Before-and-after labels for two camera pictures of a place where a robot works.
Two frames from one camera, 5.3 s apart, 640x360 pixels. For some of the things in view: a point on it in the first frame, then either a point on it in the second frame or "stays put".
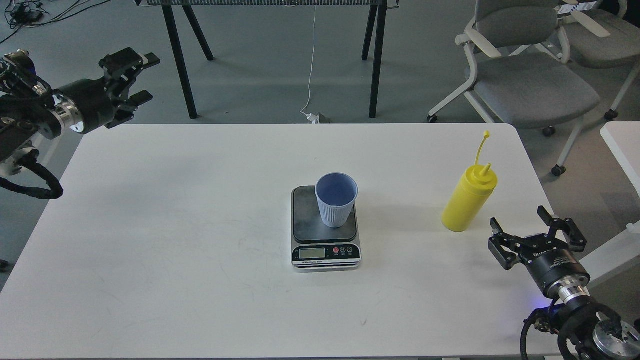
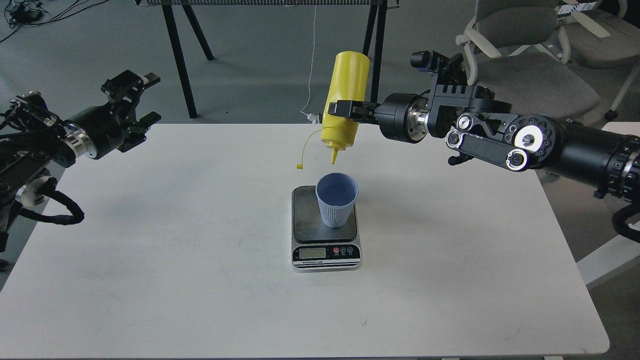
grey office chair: x=517 y=54 stays put
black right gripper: x=557 y=268 to x=401 y=116
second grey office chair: x=598 y=35 stays put
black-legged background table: x=168 y=9 stays put
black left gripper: x=88 y=104 to x=115 y=125
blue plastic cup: x=336 y=193 stays put
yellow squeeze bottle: x=478 y=184 to x=349 y=81
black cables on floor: x=26 y=13 stays put
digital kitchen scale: x=315 y=245 stays put
